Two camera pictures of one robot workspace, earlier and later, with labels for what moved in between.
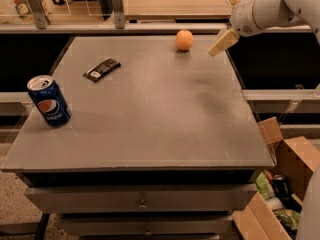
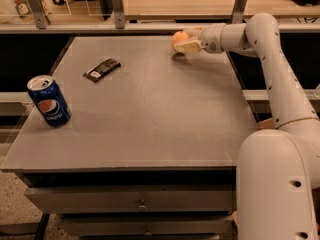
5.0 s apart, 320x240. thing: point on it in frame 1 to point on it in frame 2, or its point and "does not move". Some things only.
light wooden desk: [178, 1] does not move
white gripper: [242, 20] to [210, 37]
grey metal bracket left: [37, 6] does not move
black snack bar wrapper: [102, 69] does not move
